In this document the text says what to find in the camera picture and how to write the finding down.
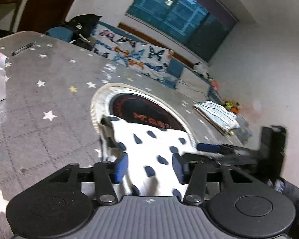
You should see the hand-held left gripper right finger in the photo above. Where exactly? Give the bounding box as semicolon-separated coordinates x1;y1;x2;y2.
172;152;255;206

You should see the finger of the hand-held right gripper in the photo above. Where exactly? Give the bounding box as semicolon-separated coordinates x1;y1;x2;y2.
181;152;260;166
196;143;261;159

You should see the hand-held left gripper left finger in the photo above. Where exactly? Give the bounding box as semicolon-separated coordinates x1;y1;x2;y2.
48;152;129;206

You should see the white polka dot garment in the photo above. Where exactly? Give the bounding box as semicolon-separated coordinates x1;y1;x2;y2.
100;116;200;198

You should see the person's right forearm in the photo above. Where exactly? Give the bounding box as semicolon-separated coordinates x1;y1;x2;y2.
267;177;299;230

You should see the beige folded garment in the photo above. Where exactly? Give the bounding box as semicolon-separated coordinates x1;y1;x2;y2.
193;105;228;136

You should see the striped folded garment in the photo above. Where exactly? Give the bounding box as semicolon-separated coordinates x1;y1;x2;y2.
194;100;240;130

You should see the clear plastic container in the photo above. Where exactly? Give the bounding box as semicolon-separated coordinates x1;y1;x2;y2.
235;115;253;143

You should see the orange green toy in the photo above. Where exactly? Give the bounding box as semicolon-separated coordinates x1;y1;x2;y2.
223;100;240;113

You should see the round black induction cooker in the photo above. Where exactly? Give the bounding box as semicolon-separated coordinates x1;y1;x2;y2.
109;93;190;135

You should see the grey pillow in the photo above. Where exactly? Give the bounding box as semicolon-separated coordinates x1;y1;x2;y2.
176;67;210;98

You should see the black and white plush toy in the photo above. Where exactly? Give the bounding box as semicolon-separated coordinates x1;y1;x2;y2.
193;62;210;78

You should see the butterfly print pillow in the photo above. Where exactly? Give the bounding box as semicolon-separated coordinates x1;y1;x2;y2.
92;28;175;80

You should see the window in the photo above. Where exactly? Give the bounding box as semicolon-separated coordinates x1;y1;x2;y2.
125;0;240;63

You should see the black jacket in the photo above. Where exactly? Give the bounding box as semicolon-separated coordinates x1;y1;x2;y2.
62;14;103;51

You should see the brown wooden door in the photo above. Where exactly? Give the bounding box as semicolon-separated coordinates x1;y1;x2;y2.
17;0;90;34

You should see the wooden side table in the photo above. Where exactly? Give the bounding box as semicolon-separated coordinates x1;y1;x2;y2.
0;0;26;31

